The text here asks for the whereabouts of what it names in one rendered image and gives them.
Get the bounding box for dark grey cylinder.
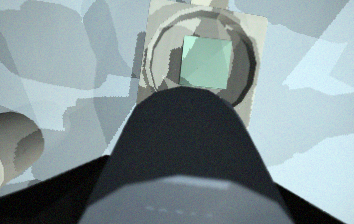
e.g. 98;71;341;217
76;86;296;224

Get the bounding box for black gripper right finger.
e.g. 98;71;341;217
274;181;347;224

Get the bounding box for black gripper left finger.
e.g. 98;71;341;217
0;155;110;224

